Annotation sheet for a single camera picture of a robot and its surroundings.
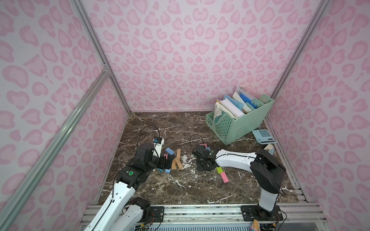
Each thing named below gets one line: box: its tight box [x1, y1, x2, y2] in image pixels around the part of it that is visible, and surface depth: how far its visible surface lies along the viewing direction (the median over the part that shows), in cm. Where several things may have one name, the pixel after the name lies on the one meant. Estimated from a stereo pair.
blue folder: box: [239, 92, 258, 109], surface depth 98 cm
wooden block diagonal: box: [174, 157, 184, 170], surface depth 92 cm
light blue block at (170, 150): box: [165, 147, 175, 155], surface depth 98 cm
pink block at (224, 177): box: [220, 171, 229, 184], surface depth 87 cm
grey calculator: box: [251, 128, 278, 145], surface depth 103 cm
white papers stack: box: [213, 97, 246, 121], surface depth 88 cm
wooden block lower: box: [171, 158, 177, 170], surface depth 92 cm
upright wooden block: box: [176, 148, 182, 159], surface depth 97 cm
